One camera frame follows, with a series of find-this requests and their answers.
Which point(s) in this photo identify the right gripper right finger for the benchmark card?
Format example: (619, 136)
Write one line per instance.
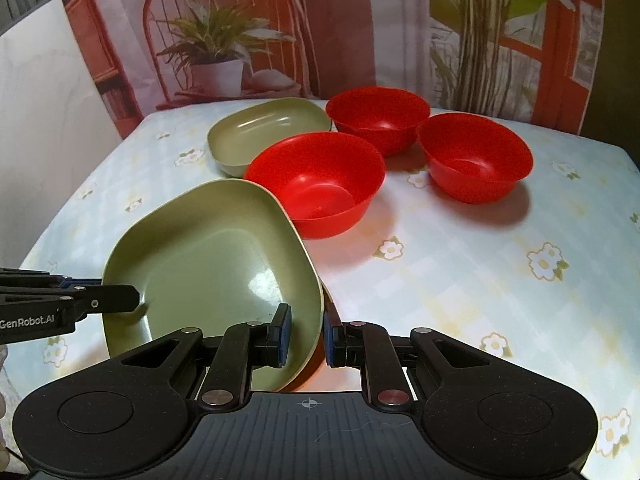
(368, 348)

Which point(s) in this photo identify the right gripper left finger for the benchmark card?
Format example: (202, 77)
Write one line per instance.
(243, 348)

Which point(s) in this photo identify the orange square plate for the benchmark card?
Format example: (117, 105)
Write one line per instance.
(317, 358)

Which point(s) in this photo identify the large green square plate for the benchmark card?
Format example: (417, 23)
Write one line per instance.
(221, 254)

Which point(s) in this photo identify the red bowl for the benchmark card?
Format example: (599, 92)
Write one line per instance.
(325, 181)
(472, 158)
(385, 117)

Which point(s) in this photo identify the small green square plate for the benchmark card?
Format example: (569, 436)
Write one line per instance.
(236, 140)

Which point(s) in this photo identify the floral tablecloth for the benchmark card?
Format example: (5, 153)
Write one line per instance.
(547, 278)

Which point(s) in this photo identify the printed backdrop cloth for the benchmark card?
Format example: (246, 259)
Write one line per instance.
(525, 60)

